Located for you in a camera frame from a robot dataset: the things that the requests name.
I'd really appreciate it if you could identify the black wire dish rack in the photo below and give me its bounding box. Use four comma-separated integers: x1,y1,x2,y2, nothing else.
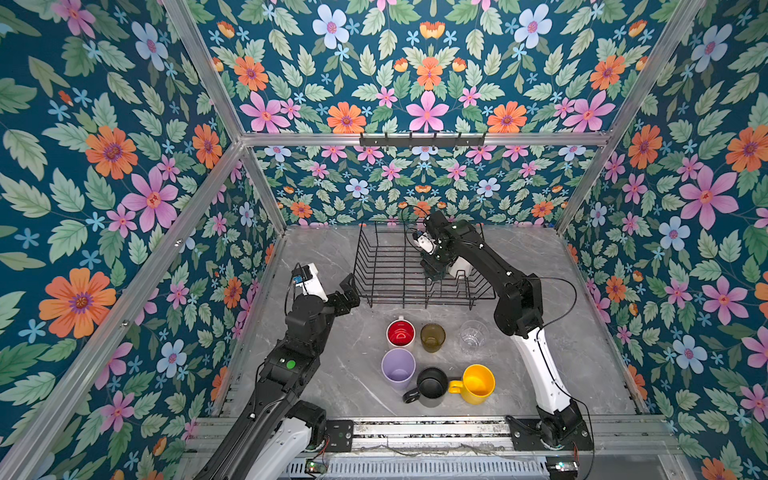
353,222,496,309

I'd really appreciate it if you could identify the red interior white mug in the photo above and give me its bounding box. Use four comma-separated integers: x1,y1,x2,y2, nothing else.
386,315,416,349

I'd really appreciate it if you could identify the white faceted mug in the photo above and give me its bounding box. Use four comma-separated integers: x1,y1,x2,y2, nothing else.
448,257,474,280

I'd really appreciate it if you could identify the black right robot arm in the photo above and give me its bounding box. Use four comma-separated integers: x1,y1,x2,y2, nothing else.
416,212,588,449

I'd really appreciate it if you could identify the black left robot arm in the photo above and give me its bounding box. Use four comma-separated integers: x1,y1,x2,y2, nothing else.
196,265,360,479

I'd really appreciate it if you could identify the lilac plastic cup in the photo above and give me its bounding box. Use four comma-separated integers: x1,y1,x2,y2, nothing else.
381,348,417,391

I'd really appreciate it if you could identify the olive green glass cup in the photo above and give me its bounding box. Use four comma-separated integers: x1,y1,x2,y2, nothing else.
420,323,446,353

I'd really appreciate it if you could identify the clear glass cup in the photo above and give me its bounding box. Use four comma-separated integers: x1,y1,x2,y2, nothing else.
459,321,488,352

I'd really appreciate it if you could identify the black mug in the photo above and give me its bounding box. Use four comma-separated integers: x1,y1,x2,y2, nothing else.
402,367,450,408

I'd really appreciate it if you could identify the yellow mug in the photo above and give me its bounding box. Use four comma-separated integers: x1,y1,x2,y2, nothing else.
448,364,496,405

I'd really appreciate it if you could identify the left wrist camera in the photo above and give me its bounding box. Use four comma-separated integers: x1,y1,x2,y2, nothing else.
291,263,328,301

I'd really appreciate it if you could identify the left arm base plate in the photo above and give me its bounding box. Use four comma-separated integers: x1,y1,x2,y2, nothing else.
310,419,355,453

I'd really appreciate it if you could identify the black hook rail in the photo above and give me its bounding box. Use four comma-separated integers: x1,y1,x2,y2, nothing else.
358,132,486,149

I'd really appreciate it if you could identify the aluminium front rail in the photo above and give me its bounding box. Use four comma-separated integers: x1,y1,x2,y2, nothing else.
197,415,679,457

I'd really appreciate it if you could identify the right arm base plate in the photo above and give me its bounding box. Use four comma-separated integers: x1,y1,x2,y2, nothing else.
504,415,594,452

